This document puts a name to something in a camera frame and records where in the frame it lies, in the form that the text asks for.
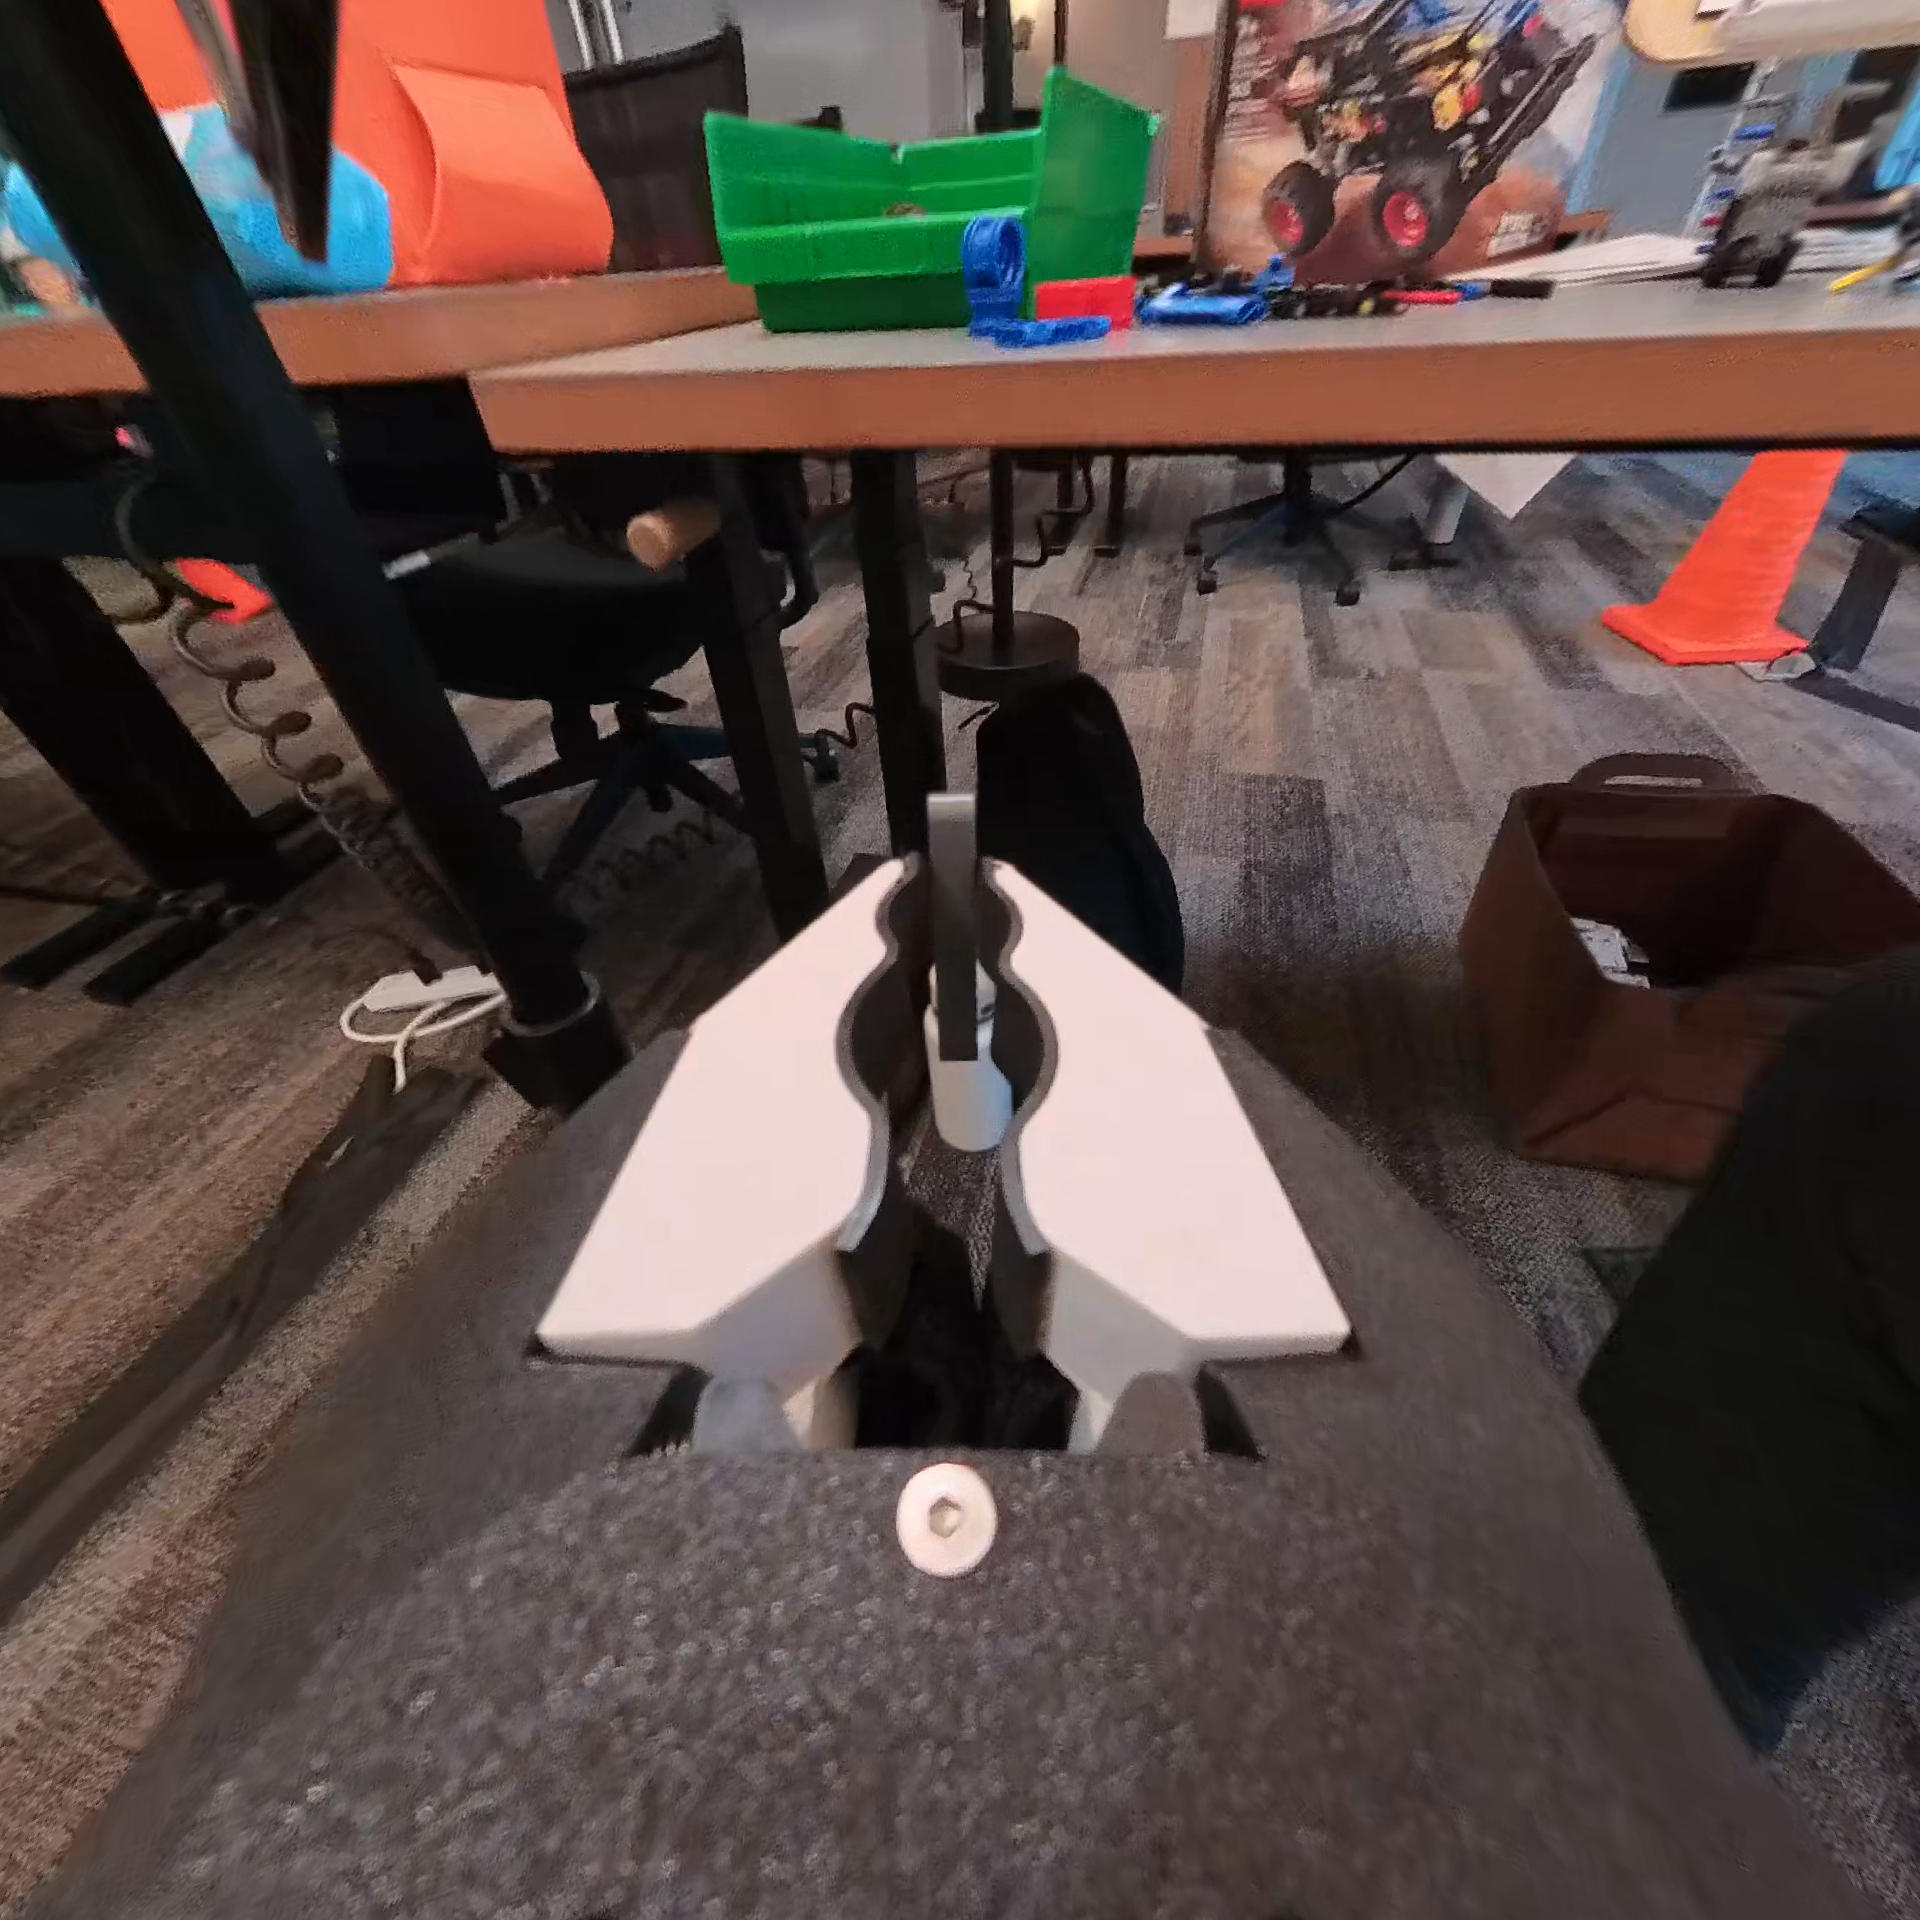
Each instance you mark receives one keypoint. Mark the light blue bag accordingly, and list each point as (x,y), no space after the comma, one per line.
(300,224)

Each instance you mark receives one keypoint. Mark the person's dark pants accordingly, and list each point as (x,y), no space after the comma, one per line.
(1769,1349)

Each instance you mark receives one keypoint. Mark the grey table with wooden edge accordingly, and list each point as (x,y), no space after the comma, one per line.
(1049,404)
(300,329)

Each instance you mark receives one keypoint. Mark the grey motor lego chassis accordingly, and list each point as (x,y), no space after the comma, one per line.
(1762,210)

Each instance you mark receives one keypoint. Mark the orange bin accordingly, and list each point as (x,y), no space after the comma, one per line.
(465,148)

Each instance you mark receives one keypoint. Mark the lego instruction booklet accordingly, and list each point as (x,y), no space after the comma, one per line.
(1620,259)

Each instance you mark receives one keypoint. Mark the brown fabric basket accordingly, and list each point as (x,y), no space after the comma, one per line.
(1588,1049)

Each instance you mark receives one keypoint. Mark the green plastic bin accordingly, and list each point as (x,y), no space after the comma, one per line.
(840,210)

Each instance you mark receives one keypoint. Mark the white cylinder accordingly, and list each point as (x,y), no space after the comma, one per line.
(974,1095)

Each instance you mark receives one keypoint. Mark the black office chair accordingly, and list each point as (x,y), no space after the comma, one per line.
(555,615)
(1290,509)

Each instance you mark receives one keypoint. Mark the orange traffic cone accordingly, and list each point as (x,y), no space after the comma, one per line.
(225,588)
(1739,570)

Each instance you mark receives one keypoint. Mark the black round stand base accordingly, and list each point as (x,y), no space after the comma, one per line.
(1009,651)

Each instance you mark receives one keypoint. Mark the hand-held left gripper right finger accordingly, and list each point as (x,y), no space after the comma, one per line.
(1171,1184)

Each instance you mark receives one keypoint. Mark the dark grey lego beam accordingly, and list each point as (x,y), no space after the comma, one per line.
(950,901)

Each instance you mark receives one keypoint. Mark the pile of large lego parts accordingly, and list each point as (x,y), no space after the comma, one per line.
(1200,304)

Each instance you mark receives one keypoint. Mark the black metal pole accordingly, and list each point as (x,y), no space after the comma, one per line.
(254,495)

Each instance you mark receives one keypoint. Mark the black backpack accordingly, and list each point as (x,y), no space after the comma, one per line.
(1080,810)

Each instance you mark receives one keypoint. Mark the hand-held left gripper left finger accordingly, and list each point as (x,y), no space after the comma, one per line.
(720,1170)

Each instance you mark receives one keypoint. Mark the monster truck lego box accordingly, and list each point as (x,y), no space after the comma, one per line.
(1424,135)

